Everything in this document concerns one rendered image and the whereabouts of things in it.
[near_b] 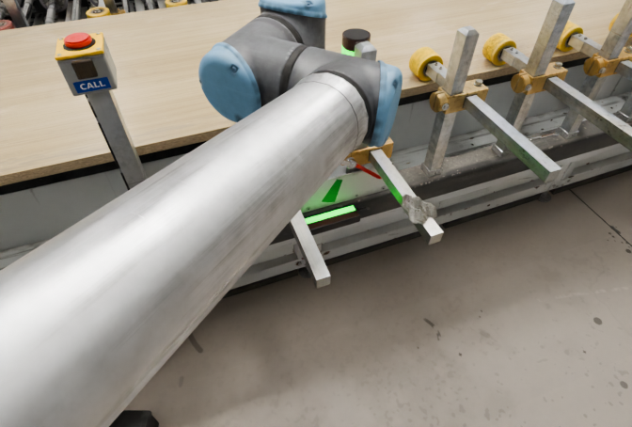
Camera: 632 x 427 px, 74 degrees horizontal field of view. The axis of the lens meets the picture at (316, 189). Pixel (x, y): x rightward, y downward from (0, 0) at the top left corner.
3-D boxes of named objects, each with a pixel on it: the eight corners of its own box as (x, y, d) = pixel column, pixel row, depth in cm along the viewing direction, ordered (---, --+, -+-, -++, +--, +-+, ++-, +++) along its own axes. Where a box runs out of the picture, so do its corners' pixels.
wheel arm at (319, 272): (331, 286, 83) (331, 274, 80) (315, 291, 82) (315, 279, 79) (271, 153, 112) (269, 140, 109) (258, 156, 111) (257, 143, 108)
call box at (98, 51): (119, 93, 70) (102, 49, 65) (74, 101, 68) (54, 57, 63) (118, 72, 75) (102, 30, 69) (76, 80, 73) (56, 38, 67)
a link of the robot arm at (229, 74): (270, 70, 43) (322, 23, 50) (180, 46, 46) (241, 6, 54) (276, 141, 49) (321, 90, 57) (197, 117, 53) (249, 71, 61)
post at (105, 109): (174, 247, 102) (110, 86, 70) (154, 253, 101) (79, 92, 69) (172, 234, 105) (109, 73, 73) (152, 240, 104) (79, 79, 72)
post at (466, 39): (435, 185, 125) (481, 29, 91) (425, 188, 124) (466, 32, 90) (429, 178, 127) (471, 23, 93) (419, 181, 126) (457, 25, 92)
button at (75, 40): (94, 51, 66) (89, 40, 64) (67, 55, 65) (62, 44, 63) (94, 39, 68) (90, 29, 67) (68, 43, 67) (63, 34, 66)
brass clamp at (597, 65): (631, 71, 119) (641, 55, 115) (594, 80, 115) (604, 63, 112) (614, 61, 123) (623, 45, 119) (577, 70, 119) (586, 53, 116)
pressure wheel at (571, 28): (583, 21, 124) (560, 39, 126) (584, 40, 130) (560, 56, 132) (568, 13, 128) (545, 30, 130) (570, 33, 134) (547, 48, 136)
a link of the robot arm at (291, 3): (240, -2, 53) (278, -26, 60) (251, 84, 62) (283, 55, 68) (306, 11, 50) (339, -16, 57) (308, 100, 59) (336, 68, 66)
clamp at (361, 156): (391, 157, 108) (394, 142, 104) (343, 169, 104) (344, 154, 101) (381, 144, 111) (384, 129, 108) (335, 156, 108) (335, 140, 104)
